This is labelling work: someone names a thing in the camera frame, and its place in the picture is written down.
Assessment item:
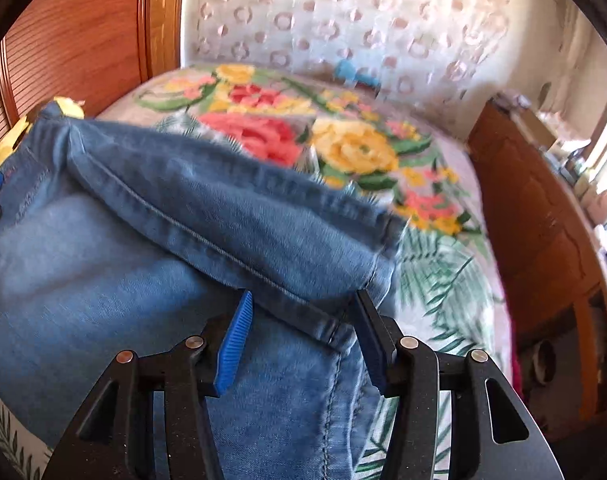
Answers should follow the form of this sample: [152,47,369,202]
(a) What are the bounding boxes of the blue denim jeans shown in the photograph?
[0,104,405,479]

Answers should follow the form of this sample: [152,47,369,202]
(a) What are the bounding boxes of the floral bed blanket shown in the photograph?
[0,64,514,479]

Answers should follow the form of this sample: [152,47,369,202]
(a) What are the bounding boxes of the wooden sideboard cabinet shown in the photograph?
[467,98,607,422]

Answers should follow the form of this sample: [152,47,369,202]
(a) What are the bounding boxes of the yellow Pikachu plush toy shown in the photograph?
[0,96,85,166]

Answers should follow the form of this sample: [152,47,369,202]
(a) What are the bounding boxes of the blue toy on bed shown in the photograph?
[334,60,381,91]

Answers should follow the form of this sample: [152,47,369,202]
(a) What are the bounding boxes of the white circle-pattern curtain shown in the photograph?
[182,0,559,131]

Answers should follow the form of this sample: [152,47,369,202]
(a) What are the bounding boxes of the wooden slatted wardrobe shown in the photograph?
[0,0,182,140]

